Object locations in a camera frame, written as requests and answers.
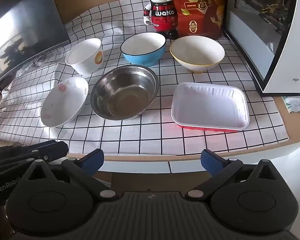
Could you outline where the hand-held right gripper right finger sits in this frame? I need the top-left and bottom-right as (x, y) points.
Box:
(185, 149), (278, 202)

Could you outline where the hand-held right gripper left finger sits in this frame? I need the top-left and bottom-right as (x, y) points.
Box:
(22, 148), (119, 202)

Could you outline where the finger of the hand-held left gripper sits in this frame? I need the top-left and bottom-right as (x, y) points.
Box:
(0, 141), (69, 169)

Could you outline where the white and red tray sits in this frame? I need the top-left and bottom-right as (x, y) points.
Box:
(171, 82), (250, 132)

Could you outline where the stainless steel bowl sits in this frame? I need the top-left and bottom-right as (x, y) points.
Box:
(90, 64), (159, 120)

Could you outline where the white checkered tablecloth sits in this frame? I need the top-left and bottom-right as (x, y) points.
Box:
(0, 0), (290, 155)

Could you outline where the white floral bowl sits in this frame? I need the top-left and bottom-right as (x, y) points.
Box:
(40, 76), (89, 128)

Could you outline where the white paper bowl orange print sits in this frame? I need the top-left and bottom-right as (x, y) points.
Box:
(65, 38), (105, 75)

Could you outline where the small green white packet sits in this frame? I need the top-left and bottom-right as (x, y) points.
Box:
(281, 95), (300, 113)

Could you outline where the white bowl yellow rim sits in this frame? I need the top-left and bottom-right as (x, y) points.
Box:
(169, 35), (225, 74)

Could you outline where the blue bowl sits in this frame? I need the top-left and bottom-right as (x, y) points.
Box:
(120, 32), (167, 67)

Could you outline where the black monitor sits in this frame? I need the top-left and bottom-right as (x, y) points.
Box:
(0, 0), (71, 82)

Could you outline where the white computer case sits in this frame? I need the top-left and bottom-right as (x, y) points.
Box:
(222, 0), (300, 97)

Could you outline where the red snack bag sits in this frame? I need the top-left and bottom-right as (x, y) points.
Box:
(168, 0), (228, 40)

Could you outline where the panda robot toy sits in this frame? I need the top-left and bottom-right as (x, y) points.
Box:
(143, 0), (179, 40)

